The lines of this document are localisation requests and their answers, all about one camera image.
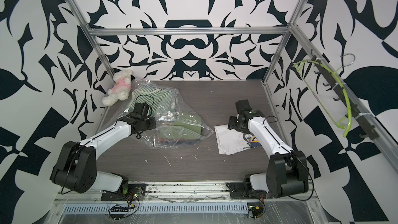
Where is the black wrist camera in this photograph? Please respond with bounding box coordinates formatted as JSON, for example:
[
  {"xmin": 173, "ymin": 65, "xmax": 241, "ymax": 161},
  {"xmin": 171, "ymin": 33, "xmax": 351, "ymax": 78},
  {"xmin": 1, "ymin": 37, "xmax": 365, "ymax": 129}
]
[
  {"xmin": 133, "ymin": 102, "xmax": 152, "ymax": 118},
  {"xmin": 235, "ymin": 100, "xmax": 252, "ymax": 115}
]

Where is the green wire clothes hanger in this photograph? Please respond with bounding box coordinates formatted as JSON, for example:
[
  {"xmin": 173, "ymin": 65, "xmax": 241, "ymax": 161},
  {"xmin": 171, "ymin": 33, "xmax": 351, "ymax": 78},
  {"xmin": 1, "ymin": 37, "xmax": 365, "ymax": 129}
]
[{"xmin": 293, "ymin": 56, "xmax": 354, "ymax": 138}]

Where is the white slotted cable duct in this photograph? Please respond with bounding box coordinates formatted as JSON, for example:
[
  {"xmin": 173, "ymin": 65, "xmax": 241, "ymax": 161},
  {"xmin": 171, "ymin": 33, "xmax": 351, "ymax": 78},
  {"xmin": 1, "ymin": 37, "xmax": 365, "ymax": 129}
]
[{"xmin": 63, "ymin": 202, "xmax": 248, "ymax": 215}]

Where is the black connector block left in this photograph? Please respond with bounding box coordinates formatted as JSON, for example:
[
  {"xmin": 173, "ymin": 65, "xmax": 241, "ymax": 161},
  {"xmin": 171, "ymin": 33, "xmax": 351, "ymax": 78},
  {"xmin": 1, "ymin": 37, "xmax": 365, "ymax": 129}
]
[{"xmin": 108, "ymin": 205, "xmax": 130, "ymax": 220}]

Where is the black connector block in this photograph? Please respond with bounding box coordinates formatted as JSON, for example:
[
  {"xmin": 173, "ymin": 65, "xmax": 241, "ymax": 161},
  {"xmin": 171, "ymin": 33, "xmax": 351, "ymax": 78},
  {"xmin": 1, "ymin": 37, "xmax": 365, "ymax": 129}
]
[
  {"xmin": 247, "ymin": 205, "xmax": 265, "ymax": 219},
  {"xmin": 108, "ymin": 205, "xmax": 130, "ymax": 220}
]

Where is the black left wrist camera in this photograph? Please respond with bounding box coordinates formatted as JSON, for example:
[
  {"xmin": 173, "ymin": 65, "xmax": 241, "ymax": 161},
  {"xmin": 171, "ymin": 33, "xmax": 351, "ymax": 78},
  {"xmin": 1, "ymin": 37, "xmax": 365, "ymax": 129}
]
[{"xmin": 133, "ymin": 102, "xmax": 152, "ymax": 118}]

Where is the white teddy bear pink shirt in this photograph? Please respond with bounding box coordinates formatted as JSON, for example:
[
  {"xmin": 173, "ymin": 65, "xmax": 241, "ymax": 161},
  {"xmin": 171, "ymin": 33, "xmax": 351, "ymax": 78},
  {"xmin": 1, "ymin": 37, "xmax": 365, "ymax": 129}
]
[{"xmin": 102, "ymin": 69, "xmax": 133, "ymax": 106}]

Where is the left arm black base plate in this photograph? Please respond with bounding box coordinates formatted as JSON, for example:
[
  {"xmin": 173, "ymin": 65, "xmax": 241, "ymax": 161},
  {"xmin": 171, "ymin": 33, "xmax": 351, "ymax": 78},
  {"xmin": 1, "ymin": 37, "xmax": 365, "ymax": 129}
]
[{"xmin": 101, "ymin": 184, "xmax": 147, "ymax": 202}]

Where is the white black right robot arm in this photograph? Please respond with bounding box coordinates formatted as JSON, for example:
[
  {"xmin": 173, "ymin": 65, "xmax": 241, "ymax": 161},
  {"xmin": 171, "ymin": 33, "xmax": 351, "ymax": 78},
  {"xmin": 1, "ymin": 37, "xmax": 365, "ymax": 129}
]
[{"xmin": 228, "ymin": 108, "xmax": 309, "ymax": 198}]

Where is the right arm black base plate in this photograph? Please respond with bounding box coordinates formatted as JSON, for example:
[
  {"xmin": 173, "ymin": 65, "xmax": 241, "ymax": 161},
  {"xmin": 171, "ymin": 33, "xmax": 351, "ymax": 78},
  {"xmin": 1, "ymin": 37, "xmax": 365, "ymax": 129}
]
[{"xmin": 226, "ymin": 183, "xmax": 272, "ymax": 200}]

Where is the green printed t-shirt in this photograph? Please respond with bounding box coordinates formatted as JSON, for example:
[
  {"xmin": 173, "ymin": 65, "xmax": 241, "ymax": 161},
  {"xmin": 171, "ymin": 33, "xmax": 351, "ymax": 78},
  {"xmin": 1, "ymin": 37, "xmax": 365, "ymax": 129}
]
[{"xmin": 158, "ymin": 114, "xmax": 206, "ymax": 143}]

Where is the clear plastic vacuum bag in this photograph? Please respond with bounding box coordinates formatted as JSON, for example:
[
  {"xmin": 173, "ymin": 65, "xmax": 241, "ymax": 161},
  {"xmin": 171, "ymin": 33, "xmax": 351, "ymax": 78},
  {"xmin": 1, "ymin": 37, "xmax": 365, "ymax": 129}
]
[{"xmin": 118, "ymin": 79, "xmax": 214, "ymax": 149}]

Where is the aluminium frame rail front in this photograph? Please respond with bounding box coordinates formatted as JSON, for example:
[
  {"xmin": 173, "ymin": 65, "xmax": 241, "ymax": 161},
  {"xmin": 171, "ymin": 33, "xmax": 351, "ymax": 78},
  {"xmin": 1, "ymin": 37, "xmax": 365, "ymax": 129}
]
[{"xmin": 52, "ymin": 181, "xmax": 318, "ymax": 204}]

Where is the aluminium frame back crossbar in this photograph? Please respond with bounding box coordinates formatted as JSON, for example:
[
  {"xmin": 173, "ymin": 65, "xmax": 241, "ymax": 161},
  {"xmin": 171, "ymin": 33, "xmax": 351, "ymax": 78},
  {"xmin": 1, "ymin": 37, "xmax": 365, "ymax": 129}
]
[{"xmin": 88, "ymin": 27, "xmax": 288, "ymax": 36}]

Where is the white printed tank top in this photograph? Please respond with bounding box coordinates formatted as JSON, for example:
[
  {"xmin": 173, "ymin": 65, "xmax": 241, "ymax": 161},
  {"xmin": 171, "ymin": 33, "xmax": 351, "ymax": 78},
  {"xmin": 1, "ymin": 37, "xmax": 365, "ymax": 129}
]
[{"xmin": 215, "ymin": 125, "xmax": 261, "ymax": 155}]

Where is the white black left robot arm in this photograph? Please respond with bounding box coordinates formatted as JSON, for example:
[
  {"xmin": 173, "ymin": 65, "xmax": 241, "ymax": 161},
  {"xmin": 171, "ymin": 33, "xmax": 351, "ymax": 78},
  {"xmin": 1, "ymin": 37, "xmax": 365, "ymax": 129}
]
[{"xmin": 50, "ymin": 113, "xmax": 156, "ymax": 195}]

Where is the black wall hook rack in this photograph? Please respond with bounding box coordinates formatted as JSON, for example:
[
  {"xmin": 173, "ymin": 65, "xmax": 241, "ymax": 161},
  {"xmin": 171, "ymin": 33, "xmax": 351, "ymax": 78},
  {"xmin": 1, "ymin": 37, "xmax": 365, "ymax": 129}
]
[{"xmin": 311, "ymin": 51, "xmax": 380, "ymax": 141}]

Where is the black connector block right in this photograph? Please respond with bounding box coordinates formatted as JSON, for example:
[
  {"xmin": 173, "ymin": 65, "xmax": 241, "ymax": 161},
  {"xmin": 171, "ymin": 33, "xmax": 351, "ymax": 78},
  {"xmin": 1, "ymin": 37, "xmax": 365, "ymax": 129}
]
[{"xmin": 247, "ymin": 205, "xmax": 265, "ymax": 219}]

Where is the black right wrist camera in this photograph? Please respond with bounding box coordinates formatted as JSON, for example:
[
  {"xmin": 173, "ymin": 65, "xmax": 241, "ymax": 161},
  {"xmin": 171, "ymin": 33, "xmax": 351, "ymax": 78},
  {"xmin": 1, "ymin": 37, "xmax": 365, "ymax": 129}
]
[{"xmin": 235, "ymin": 100, "xmax": 252, "ymax": 115}]

